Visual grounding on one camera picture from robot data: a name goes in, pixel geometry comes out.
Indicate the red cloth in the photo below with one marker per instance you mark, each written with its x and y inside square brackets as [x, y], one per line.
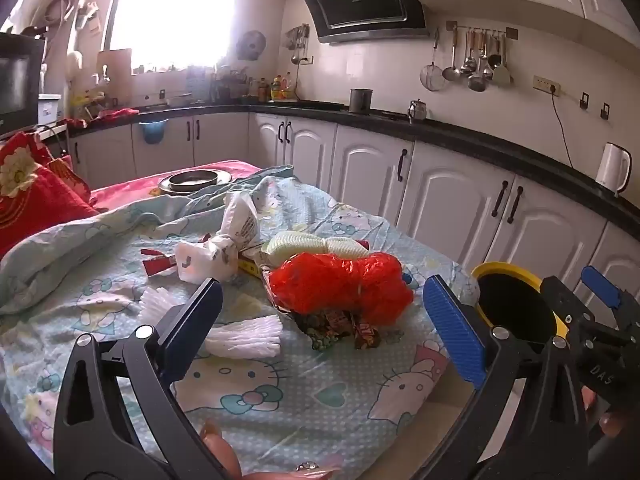
[115, 115]

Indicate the white electric kettle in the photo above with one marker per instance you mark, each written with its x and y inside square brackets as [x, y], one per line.
[611, 167]

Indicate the bright kitchen window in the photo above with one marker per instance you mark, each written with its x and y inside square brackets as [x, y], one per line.
[170, 20]

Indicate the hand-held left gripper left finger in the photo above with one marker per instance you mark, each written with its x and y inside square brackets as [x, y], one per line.
[200, 310]

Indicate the pale green foam net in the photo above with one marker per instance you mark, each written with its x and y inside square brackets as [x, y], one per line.
[295, 247]
[345, 248]

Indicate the red plastic bag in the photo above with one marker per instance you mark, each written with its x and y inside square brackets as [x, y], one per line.
[340, 285]

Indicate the yellow oil bottle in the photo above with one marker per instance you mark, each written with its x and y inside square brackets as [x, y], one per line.
[277, 90]
[289, 87]

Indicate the person's left hand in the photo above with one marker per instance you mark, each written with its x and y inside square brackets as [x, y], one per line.
[222, 452]

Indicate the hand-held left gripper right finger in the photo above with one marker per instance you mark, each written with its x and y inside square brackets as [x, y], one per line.
[452, 330]

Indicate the steel spoon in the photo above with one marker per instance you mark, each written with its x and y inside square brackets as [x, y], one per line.
[469, 64]

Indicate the dark green snack wrapper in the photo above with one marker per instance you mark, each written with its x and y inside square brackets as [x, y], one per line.
[320, 332]

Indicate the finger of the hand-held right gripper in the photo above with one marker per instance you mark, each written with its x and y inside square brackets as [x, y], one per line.
[560, 295]
[600, 285]

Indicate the red embroidered cushion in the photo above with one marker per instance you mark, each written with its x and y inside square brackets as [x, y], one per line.
[45, 210]

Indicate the red snack bag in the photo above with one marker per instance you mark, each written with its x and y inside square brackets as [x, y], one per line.
[20, 165]

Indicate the knotted white plastic bag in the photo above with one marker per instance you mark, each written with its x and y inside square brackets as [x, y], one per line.
[235, 230]

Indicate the round grey fan cover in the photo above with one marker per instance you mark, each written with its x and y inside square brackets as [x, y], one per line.
[251, 45]

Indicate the red snack wrapper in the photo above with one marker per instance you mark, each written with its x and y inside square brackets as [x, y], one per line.
[157, 262]

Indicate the sink faucet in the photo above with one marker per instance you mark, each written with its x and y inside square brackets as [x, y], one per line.
[104, 75]

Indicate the small hanging utensil set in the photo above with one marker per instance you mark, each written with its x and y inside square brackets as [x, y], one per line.
[297, 40]

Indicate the black range hood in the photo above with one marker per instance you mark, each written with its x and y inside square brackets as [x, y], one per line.
[360, 0]

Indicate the pale green spatula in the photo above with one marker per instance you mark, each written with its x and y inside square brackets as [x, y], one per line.
[501, 76]

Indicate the dish rack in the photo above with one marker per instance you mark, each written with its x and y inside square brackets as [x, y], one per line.
[220, 85]

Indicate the black ladle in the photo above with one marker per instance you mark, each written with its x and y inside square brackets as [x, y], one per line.
[494, 60]

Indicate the light blue storage box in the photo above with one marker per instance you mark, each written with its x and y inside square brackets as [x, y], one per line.
[50, 110]

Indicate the small white wall socket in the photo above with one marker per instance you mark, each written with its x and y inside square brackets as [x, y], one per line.
[306, 60]

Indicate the steel teapot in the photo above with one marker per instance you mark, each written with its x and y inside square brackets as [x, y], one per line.
[417, 111]

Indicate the brown snack wrapper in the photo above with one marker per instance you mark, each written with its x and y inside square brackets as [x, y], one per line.
[366, 334]

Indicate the black wall hook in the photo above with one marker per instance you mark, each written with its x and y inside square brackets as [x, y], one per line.
[605, 111]
[584, 101]

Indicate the cartoon cat printed blanket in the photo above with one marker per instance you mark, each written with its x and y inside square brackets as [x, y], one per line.
[310, 400]

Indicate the dark metal pot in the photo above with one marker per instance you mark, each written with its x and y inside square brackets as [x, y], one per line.
[360, 101]

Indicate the yellow wrapper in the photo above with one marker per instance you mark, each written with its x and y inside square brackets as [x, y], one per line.
[250, 266]

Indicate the pink bed sheet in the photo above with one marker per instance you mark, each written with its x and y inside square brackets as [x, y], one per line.
[125, 192]

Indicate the black bin with yellow rim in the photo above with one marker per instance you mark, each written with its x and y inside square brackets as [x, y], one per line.
[510, 305]

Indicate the black microwave oven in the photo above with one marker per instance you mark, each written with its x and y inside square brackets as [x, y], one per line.
[17, 85]

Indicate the metal basin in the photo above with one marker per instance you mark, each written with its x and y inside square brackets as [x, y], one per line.
[195, 181]

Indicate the long steel ladle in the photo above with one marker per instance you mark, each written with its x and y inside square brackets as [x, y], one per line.
[451, 73]

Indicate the blue hanging basin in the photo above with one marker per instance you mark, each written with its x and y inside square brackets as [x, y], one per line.
[154, 132]

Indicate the person's right hand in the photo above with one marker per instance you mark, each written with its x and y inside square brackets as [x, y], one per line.
[612, 422]

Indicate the wall utensil rail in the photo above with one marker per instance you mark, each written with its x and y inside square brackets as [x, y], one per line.
[511, 33]

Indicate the black kitchen countertop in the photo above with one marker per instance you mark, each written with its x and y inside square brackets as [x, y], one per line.
[475, 137]

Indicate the dark sauce bottle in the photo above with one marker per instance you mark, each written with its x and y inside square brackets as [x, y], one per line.
[262, 91]

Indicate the white foam net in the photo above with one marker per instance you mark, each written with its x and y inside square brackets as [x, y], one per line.
[245, 337]
[157, 305]

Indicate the large steel ladle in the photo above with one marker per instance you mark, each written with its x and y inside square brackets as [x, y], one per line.
[477, 83]

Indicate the beige wall socket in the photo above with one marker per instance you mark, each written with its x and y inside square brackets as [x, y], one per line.
[545, 84]

